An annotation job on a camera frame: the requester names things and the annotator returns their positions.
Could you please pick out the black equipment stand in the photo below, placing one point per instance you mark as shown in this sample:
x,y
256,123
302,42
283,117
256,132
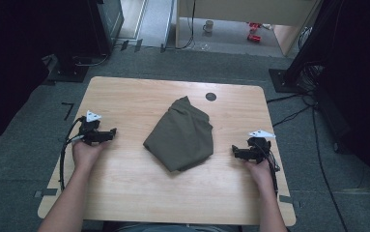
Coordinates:
x,y
86,32

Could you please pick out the black round table grommet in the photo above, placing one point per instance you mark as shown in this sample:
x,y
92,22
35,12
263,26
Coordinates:
x,y
211,96

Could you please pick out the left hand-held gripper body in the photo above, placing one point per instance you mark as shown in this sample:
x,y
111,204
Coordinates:
x,y
91,133

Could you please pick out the light wooden furniture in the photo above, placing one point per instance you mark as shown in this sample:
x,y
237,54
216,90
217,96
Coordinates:
x,y
237,11

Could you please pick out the grey mug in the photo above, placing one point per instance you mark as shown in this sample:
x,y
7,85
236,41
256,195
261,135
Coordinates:
x,y
208,25

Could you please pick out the small red tool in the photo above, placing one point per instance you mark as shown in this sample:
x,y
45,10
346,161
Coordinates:
x,y
255,24

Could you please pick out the person's right hand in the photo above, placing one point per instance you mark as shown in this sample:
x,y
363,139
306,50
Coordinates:
x,y
261,174

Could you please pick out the large red tool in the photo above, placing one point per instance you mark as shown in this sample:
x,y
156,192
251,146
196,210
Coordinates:
x,y
254,38

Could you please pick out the person's left hand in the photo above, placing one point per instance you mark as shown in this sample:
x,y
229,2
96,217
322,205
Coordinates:
x,y
86,154

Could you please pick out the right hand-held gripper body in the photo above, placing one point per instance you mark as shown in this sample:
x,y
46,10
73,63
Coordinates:
x,y
259,149

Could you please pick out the olive green shorts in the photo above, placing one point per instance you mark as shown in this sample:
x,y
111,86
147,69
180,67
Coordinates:
x,y
181,138

